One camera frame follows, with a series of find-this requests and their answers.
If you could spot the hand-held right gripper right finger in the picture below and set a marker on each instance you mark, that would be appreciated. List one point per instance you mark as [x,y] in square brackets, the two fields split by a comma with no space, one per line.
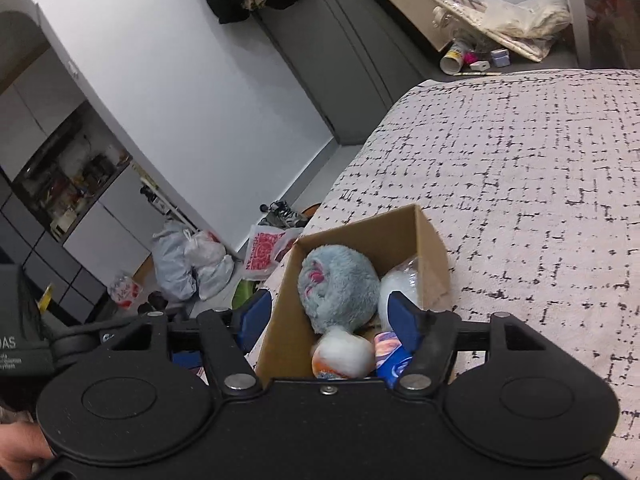
[402,317]

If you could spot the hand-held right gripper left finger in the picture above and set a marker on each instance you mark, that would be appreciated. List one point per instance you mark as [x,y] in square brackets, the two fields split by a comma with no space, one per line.
[252,317]

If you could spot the clear bag of white cotton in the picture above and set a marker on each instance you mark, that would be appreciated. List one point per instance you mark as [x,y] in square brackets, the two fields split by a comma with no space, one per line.
[400,280]

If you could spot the blue white tissue packet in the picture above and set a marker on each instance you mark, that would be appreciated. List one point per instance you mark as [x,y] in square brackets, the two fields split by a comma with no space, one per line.
[390,360]

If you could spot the grey-blue plush toy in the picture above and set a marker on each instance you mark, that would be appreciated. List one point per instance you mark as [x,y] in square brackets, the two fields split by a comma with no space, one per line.
[340,290]

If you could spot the orange and white soft ball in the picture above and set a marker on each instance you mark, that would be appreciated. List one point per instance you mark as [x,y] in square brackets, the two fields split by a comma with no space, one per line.
[342,355]

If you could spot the brown cardboard box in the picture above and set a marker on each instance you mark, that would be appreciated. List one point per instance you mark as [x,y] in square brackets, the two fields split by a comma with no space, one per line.
[400,232]

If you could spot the person's left hand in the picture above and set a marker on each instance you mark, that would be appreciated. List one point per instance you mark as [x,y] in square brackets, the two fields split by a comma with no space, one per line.
[22,442]

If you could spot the green item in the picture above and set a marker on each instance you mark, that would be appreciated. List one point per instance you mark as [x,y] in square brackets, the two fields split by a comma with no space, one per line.
[244,295]

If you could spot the yellow card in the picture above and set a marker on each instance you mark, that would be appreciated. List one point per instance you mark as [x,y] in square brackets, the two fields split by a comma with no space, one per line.
[46,297]

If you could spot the white garbage bag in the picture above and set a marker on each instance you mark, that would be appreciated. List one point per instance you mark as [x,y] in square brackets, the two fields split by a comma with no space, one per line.
[212,265]

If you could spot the red white plastic bag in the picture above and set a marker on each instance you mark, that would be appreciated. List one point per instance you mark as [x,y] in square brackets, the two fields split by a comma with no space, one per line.
[265,252]

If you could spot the grey garbage bag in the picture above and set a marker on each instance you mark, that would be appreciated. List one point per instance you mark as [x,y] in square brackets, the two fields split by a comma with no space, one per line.
[172,265]

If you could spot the black sneakers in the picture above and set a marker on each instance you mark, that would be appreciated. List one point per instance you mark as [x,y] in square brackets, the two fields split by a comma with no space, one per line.
[287,216]

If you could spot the pack of water bottles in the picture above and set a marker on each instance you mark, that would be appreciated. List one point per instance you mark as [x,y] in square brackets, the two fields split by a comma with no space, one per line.
[125,291]

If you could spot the white grey cabinet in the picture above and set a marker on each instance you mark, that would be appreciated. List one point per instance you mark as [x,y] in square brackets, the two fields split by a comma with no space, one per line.
[90,235]

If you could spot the wooden stick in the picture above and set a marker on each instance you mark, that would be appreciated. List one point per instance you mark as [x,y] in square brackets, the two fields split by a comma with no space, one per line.
[475,73]

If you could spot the grey door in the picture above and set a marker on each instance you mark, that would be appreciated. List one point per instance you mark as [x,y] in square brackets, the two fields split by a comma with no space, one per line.
[350,60]

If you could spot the small white charger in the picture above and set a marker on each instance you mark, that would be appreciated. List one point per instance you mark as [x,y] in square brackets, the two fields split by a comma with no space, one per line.
[480,65]

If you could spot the white yellow tube container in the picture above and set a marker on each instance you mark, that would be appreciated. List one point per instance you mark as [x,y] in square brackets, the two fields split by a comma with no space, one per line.
[454,57]

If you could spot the small lilac box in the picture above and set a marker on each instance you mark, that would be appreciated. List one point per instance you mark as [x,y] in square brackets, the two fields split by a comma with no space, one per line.
[499,58]

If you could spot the patterned flat bag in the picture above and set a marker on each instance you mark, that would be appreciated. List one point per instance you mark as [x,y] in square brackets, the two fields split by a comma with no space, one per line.
[520,47]

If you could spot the cream plastic bag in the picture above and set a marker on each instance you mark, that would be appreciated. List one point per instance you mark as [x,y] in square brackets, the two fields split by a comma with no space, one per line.
[525,15]

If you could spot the white desk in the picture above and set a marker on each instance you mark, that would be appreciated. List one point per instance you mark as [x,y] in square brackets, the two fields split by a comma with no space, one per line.
[577,20]

